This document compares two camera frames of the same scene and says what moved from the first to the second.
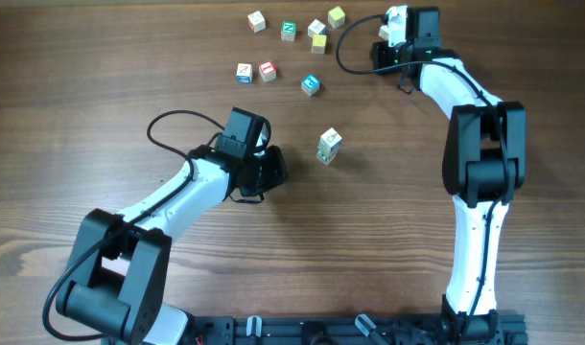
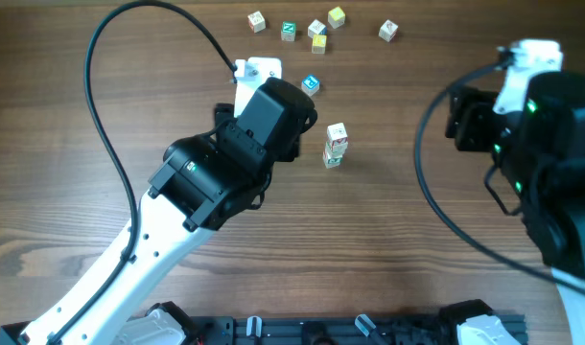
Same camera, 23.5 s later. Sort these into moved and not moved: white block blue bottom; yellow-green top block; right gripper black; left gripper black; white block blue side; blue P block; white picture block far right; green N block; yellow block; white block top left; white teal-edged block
Moved: white teal-edged block; right gripper black; white block blue bottom; left gripper black
Not moved: white block top left; green N block; yellow block; yellow-green top block; white picture block far right; blue P block; white block blue side
